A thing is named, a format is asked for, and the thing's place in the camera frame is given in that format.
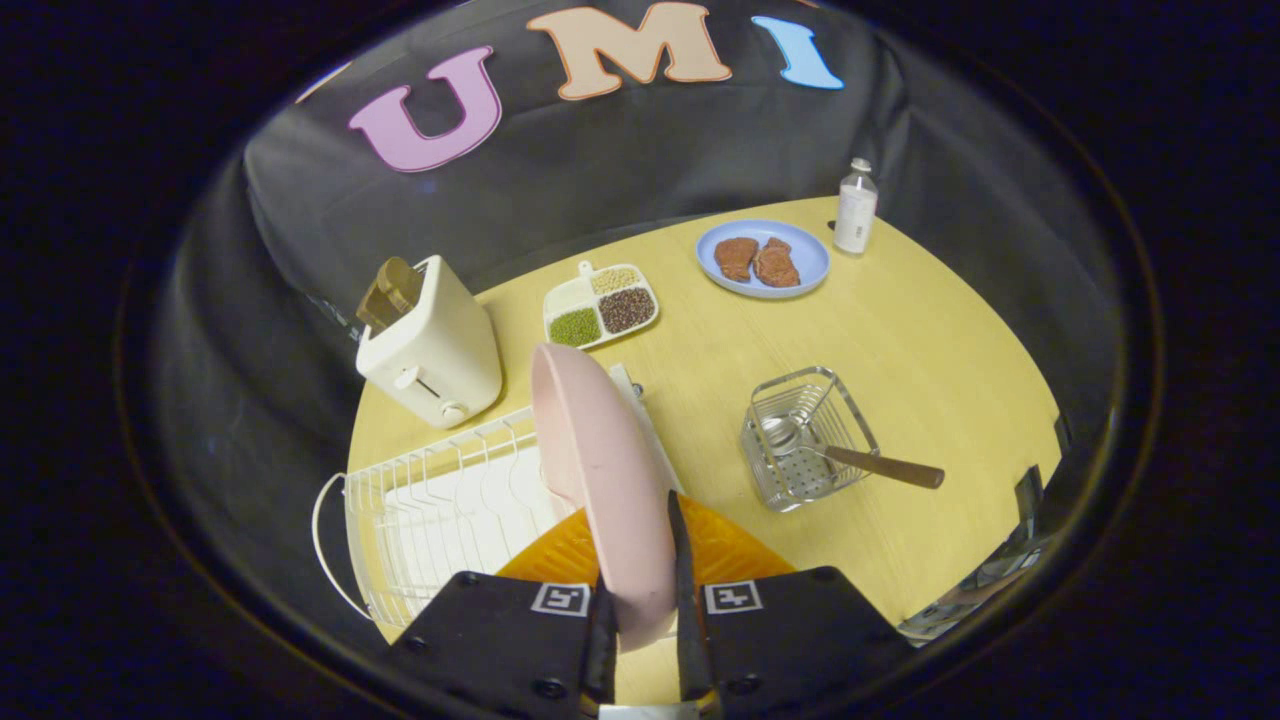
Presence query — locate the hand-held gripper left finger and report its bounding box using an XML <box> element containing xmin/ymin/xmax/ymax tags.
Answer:
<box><xmin>388</xmin><ymin>507</ymin><xmax>620</xmax><ymax>705</ymax></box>

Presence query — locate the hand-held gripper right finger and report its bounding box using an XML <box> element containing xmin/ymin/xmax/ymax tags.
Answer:
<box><xmin>667</xmin><ymin>490</ymin><xmax>916</xmax><ymax>705</ymax></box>

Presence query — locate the pink plate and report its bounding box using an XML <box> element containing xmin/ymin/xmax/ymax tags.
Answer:
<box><xmin>530</xmin><ymin>343</ymin><xmax>683</xmax><ymax>653</ymax></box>

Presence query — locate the white wire dish rack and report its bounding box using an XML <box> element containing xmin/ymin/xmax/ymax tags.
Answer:
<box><xmin>312</xmin><ymin>363</ymin><xmax>685</xmax><ymax>630</ymax></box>

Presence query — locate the metal wire basket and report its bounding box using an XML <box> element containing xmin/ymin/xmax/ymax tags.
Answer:
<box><xmin>740</xmin><ymin>366</ymin><xmax>881</xmax><ymax>513</ymax></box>

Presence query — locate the wooden-handled metal spoon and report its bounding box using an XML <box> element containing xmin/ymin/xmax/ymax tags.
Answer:
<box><xmin>760</xmin><ymin>416</ymin><xmax>946</xmax><ymax>490</ymax></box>

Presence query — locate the blue plate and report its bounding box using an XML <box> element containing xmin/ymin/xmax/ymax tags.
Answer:
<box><xmin>696</xmin><ymin>219</ymin><xmax>832</xmax><ymax>299</ymax></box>

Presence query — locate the white divided tray of beans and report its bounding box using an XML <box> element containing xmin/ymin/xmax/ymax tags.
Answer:
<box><xmin>543</xmin><ymin>261</ymin><xmax>660</xmax><ymax>350</ymax></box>

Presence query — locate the cream toaster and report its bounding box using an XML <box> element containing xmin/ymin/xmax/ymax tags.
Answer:
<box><xmin>355</xmin><ymin>255</ymin><xmax>504</xmax><ymax>430</ymax></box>

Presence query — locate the brown meat piece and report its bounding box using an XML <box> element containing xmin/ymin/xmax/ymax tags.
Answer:
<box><xmin>753</xmin><ymin>238</ymin><xmax>801</xmax><ymax>289</ymax></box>
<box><xmin>714</xmin><ymin>237</ymin><xmax>760</xmax><ymax>282</ymax></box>

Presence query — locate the toast slice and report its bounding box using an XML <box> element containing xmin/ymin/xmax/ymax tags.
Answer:
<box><xmin>356</xmin><ymin>257</ymin><xmax>425</xmax><ymax>334</ymax></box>

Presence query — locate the clear plastic bottle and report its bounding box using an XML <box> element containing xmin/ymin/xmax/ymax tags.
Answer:
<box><xmin>833</xmin><ymin>157</ymin><xmax>879</xmax><ymax>255</ymax></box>

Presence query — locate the black backdrop cloth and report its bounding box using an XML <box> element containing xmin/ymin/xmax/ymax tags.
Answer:
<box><xmin>150</xmin><ymin>0</ymin><xmax>1131</xmax><ymax>641</ymax></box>

